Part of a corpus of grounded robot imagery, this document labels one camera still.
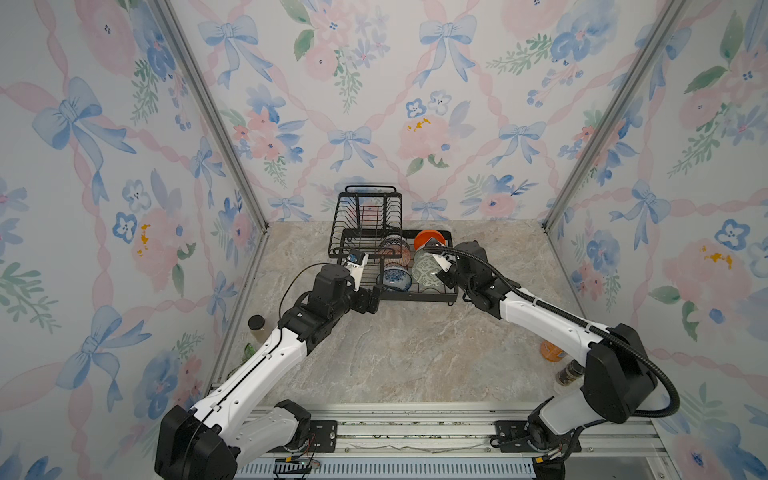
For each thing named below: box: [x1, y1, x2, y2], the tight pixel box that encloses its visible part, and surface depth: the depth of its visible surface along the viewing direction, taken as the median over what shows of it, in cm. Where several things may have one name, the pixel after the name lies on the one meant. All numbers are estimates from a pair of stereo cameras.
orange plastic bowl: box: [414, 229, 446, 251], surface depth 108 cm
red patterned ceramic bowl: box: [379, 244, 411, 268], surface depth 83 cm
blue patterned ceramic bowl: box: [376, 266, 413, 292], surface depth 102 cm
